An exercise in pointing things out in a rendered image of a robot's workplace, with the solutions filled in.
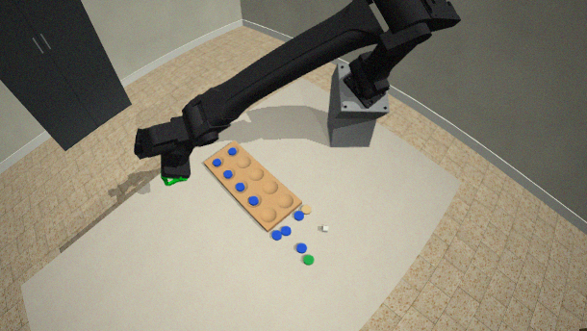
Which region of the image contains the tan tray with round pockets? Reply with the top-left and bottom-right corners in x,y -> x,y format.
204,141 -> 302,232

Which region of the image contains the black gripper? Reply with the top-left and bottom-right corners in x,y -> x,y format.
161,148 -> 192,186

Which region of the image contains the tan disc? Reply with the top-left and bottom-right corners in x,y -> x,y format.
301,205 -> 311,215

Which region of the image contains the green disc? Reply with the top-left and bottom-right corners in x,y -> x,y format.
303,255 -> 314,266

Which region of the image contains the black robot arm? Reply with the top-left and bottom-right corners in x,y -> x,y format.
134,0 -> 461,167

